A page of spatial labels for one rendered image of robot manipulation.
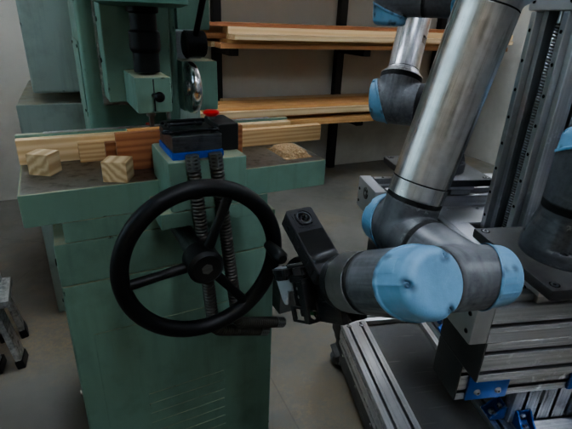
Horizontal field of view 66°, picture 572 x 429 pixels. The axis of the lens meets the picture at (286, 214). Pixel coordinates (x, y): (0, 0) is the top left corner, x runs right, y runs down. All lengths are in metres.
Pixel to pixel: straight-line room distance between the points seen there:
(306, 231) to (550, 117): 0.62
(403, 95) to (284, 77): 2.40
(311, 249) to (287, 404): 1.07
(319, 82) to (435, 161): 3.18
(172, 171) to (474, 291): 0.50
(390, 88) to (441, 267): 0.86
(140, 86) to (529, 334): 0.85
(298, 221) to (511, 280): 0.27
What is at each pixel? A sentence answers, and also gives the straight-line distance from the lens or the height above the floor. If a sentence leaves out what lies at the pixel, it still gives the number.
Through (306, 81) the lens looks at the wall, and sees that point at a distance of 3.67.
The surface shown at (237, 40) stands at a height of 1.05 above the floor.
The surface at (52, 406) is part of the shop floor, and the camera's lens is 1.74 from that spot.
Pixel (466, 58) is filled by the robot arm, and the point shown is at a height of 1.15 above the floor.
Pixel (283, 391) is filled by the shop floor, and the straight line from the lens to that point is 1.65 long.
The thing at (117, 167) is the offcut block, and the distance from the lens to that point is 0.85.
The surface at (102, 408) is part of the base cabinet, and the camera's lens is 1.13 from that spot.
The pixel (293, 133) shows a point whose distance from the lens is 1.12.
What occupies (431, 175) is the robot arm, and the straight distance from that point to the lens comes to 0.58.
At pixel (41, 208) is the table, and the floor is 0.87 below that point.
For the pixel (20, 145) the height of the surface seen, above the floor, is 0.94.
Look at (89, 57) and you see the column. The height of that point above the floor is 1.09.
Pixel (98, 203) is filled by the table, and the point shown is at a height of 0.87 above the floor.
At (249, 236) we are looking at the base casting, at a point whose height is 0.74.
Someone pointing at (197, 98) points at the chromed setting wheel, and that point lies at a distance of 1.09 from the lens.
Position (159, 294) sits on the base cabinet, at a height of 0.65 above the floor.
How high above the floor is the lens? 1.19
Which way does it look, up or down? 24 degrees down
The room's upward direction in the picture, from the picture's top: 2 degrees clockwise
